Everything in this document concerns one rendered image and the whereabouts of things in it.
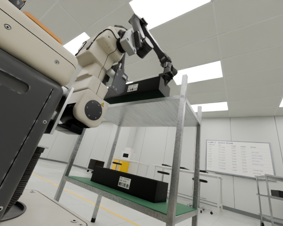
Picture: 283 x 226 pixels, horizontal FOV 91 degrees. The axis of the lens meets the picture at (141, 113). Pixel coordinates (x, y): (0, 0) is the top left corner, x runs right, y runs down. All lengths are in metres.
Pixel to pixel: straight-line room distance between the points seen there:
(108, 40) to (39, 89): 0.54
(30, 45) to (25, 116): 0.19
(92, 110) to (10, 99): 0.37
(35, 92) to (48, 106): 0.05
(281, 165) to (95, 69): 5.48
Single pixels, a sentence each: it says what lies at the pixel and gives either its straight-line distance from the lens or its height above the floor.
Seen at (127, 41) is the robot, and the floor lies 1.11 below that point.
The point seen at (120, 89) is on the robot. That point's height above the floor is 0.92.
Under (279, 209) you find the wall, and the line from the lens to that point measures 5.60.
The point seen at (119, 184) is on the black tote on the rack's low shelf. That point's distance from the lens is 1.06.
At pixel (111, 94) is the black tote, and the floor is 1.05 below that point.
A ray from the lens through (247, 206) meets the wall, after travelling 5.55.
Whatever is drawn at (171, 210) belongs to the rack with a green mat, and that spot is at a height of 0.37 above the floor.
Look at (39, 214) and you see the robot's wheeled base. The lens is 0.71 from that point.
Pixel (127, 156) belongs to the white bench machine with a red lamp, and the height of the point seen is 0.93.
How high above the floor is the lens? 0.49
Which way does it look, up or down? 23 degrees up
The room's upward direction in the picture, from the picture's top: 13 degrees clockwise
